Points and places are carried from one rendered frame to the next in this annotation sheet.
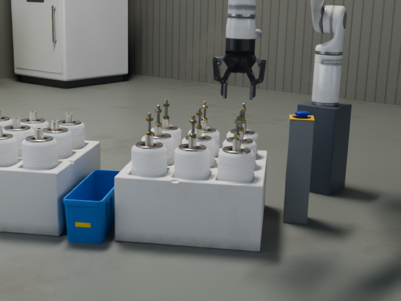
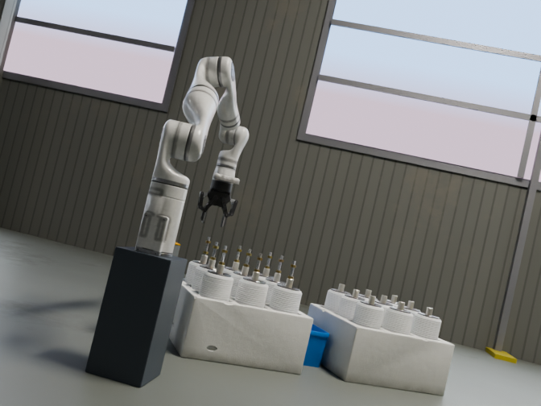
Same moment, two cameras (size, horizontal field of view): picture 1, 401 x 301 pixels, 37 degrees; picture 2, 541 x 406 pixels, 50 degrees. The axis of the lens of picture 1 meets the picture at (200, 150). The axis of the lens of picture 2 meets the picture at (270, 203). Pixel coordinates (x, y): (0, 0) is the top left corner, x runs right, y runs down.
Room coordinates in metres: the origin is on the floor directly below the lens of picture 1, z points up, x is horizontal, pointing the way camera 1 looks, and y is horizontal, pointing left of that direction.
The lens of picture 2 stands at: (3.44, -0.83, 0.43)
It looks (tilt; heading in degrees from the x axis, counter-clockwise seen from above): 2 degrees up; 154
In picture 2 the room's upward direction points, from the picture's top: 13 degrees clockwise
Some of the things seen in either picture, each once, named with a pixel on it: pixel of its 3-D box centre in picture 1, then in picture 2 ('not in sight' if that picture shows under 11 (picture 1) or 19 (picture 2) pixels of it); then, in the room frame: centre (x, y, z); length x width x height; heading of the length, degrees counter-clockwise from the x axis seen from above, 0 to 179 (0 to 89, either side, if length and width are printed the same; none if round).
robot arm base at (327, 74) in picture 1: (326, 79); (161, 219); (2.05, -0.42, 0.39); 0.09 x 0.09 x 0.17; 55
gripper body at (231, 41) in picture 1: (240, 54); (220, 192); (1.55, -0.09, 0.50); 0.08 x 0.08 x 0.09
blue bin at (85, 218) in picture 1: (98, 204); (295, 337); (1.64, 0.29, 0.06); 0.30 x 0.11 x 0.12; 173
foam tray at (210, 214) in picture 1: (197, 192); (233, 322); (1.68, 0.01, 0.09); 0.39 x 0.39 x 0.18; 83
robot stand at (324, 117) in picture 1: (321, 146); (138, 312); (2.05, -0.42, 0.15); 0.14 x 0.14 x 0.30; 55
